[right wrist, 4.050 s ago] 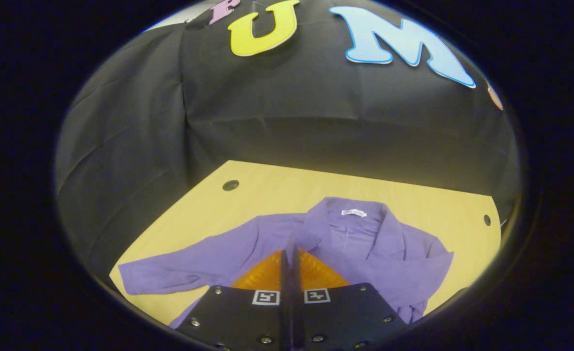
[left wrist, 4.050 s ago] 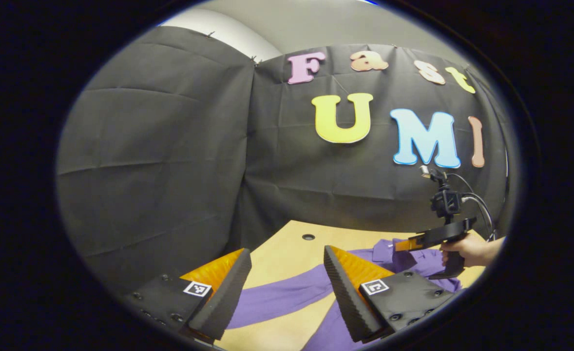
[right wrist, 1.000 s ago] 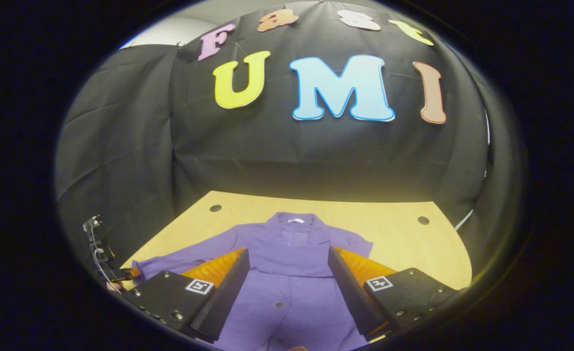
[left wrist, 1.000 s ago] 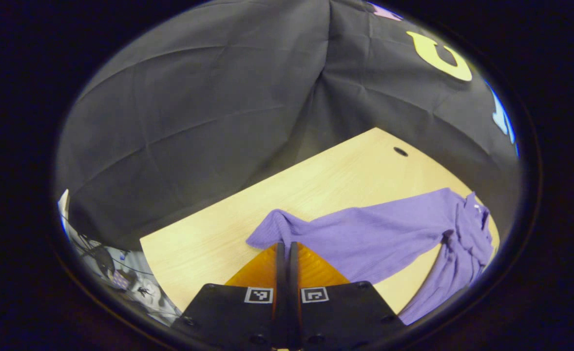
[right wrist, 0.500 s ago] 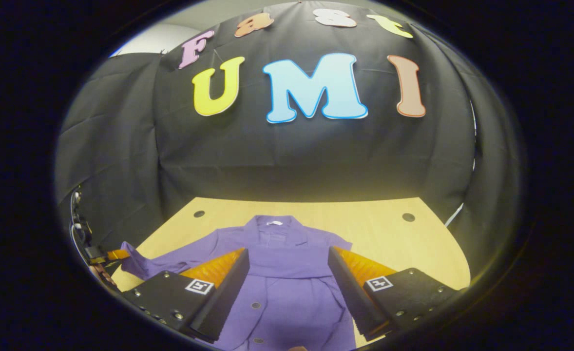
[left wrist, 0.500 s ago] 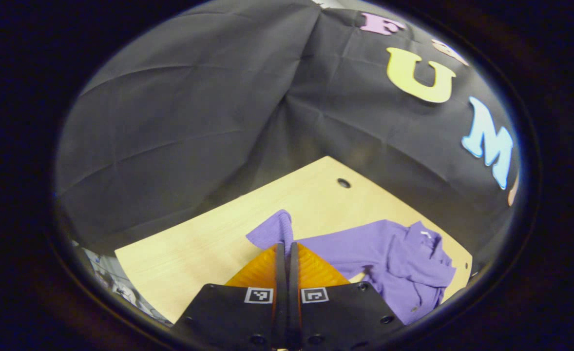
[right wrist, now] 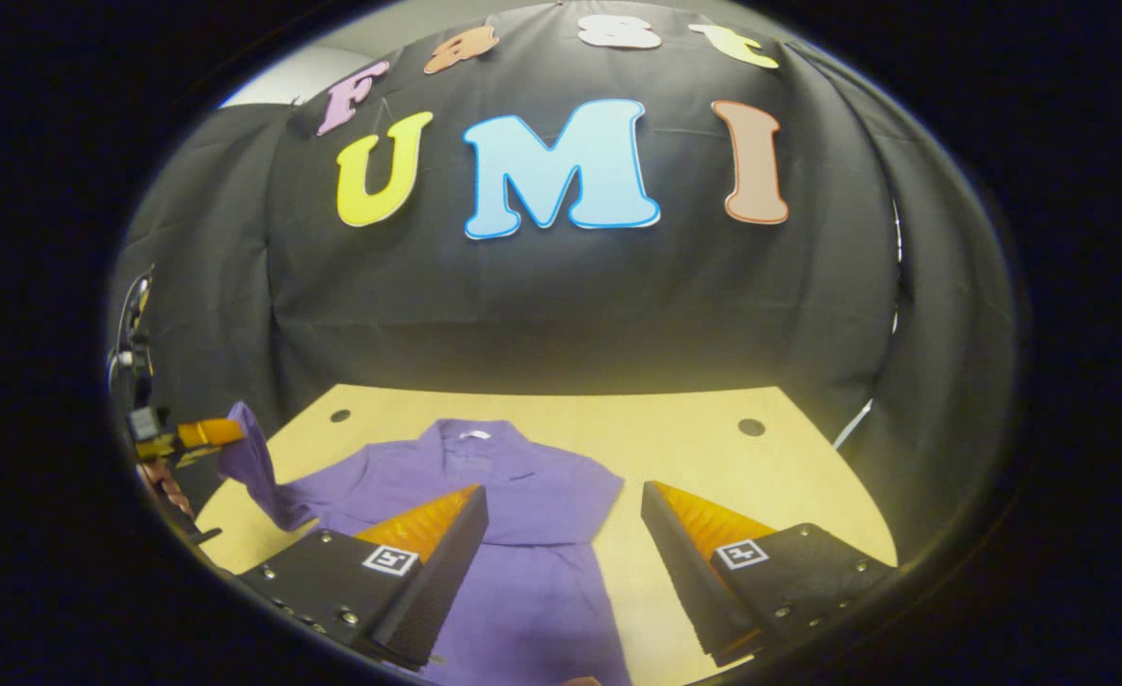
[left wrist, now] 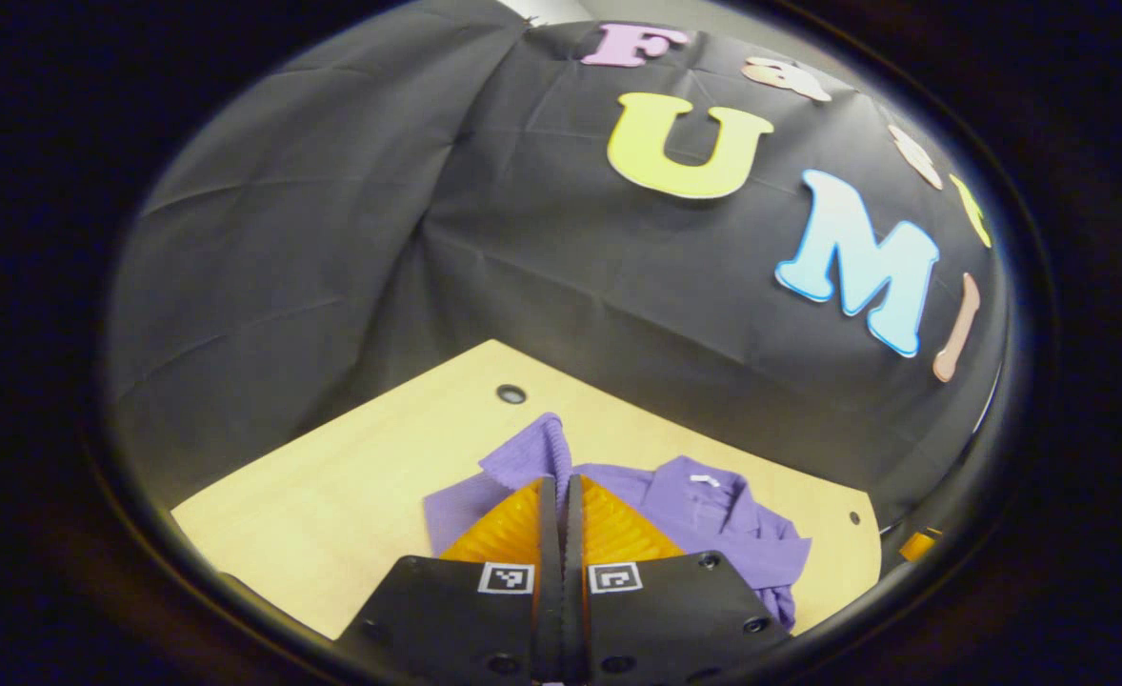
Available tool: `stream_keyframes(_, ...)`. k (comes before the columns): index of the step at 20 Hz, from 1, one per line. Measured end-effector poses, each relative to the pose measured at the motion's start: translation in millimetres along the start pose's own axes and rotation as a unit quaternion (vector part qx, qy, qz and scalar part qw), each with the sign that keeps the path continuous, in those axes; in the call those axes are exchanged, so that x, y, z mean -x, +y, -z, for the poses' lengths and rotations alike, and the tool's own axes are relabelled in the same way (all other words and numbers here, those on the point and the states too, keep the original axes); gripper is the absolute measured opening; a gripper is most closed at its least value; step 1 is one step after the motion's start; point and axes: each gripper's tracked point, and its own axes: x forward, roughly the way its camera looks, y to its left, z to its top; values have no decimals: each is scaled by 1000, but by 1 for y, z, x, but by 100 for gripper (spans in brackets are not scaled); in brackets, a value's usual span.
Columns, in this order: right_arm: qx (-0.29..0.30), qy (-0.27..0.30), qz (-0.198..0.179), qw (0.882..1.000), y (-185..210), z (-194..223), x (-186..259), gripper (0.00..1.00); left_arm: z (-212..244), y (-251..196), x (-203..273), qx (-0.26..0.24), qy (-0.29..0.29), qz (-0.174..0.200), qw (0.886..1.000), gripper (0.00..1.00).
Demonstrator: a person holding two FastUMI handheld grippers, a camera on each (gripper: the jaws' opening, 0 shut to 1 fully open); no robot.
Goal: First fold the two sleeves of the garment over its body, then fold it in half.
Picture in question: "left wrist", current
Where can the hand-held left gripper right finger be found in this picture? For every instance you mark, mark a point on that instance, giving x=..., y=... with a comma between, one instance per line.
x=573, y=591

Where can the purple shirt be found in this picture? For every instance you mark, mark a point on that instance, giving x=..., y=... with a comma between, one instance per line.
x=704, y=514

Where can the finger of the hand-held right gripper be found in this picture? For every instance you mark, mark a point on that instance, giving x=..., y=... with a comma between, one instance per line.
x=919, y=545

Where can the black backdrop cloth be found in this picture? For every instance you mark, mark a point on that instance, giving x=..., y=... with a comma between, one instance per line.
x=523, y=267

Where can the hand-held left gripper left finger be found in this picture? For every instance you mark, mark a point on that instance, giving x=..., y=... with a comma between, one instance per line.
x=549, y=591

